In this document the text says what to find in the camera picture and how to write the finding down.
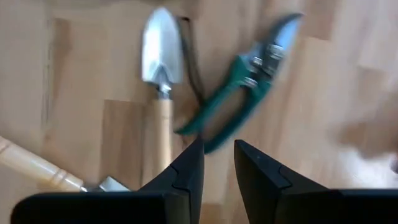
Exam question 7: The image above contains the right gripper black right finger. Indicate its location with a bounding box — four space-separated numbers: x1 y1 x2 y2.
234 139 398 224

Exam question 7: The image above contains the steel trowel with wooden handle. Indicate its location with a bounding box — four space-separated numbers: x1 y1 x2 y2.
141 6 185 188
0 136 131 193

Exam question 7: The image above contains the green pruning shears black strap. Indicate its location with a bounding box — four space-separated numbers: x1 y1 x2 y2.
174 12 305 155

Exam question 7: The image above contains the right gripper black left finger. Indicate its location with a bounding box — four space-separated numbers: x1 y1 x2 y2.
11 136 205 224

